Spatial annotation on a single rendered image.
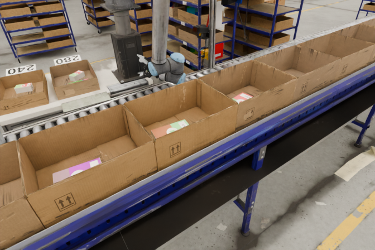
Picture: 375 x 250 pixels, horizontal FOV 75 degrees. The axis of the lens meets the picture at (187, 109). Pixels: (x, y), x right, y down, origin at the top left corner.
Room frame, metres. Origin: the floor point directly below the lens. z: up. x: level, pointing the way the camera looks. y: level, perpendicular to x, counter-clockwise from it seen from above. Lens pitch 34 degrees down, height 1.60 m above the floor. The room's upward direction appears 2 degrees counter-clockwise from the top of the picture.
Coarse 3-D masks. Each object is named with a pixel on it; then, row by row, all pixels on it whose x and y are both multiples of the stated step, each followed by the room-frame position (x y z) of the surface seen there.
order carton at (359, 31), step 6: (360, 24) 1.93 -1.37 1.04; (342, 30) 1.81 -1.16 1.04; (348, 30) 1.86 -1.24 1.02; (354, 30) 1.91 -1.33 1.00; (360, 30) 1.92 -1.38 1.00; (366, 30) 1.89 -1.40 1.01; (372, 30) 1.85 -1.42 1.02; (348, 36) 1.88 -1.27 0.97; (354, 36) 1.93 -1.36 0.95; (360, 36) 1.90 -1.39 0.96; (366, 36) 1.87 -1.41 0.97; (372, 36) 1.84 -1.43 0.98; (372, 42) 1.51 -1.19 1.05; (372, 54) 1.50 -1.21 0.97; (372, 60) 1.52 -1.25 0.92; (366, 66) 1.49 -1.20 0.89
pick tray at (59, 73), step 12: (84, 60) 1.87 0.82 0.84; (60, 72) 1.78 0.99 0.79; (72, 72) 1.82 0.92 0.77; (84, 72) 1.84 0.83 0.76; (60, 84) 1.64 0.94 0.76; (72, 84) 1.47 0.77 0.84; (84, 84) 1.51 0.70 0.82; (96, 84) 1.54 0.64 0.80; (60, 96) 1.43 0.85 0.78; (72, 96) 1.46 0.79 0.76
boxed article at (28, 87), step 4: (20, 84) 1.57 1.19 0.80; (24, 84) 1.57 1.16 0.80; (28, 84) 1.57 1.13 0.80; (16, 88) 1.52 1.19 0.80; (20, 88) 1.53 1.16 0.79; (24, 88) 1.53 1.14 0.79; (28, 88) 1.54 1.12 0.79; (32, 88) 1.57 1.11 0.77; (16, 92) 1.52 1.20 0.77; (20, 92) 1.52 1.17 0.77
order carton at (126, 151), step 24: (72, 120) 0.77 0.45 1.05; (96, 120) 0.81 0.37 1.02; (120, 120) 0.86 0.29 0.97; (24, 144) 0.67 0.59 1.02; (48, 144) 0.71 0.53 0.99; (72, 144) 0.75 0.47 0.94; (96, 144) 0.80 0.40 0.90; (120, 144) 0.80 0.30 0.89; (144, 144) 0.62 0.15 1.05; (24, 168) 0.55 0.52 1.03; (48, 168) 0.68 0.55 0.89; (96, 168) 0.53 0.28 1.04; (120, 168) 0.56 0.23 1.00; (144, 168) 0.61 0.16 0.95; (48, 192) 0.45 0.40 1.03; (72, 192) 0.48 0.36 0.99; (96, 192) 0.51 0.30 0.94; (48, 216) 0.44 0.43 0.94
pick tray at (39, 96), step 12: (36, 72) 1.70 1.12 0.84; (0, 84) 1.54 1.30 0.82; (12, 84) 1.62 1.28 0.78; (36, 84) 1.65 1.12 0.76; (0, 96) 1.43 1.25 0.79; (12, 96) 1.48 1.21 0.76; (24, 96) 1.33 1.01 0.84; (36, 96) 1.36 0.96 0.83; (48, 96) 1.48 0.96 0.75; (0, 108) 1.27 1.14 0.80; (12, 108) 1.29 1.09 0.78; (24, 108) 1.32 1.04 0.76
